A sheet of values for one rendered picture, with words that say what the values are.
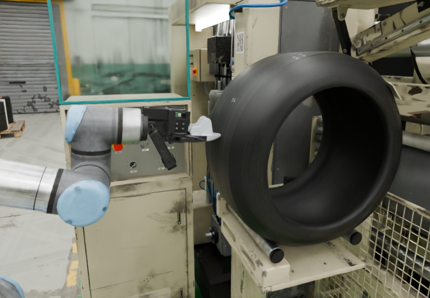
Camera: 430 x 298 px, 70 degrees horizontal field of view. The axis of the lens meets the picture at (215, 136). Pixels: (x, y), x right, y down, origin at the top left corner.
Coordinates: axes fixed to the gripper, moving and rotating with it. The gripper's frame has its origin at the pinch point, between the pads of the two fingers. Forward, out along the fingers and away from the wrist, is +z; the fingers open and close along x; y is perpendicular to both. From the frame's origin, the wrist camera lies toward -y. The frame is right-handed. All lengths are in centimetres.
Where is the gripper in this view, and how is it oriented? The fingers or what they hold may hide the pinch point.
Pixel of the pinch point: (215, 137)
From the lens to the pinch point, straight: 83.4
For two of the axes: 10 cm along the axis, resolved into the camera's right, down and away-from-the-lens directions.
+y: 1.0, -9.7, -2.0
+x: -3.2, -2.2, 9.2
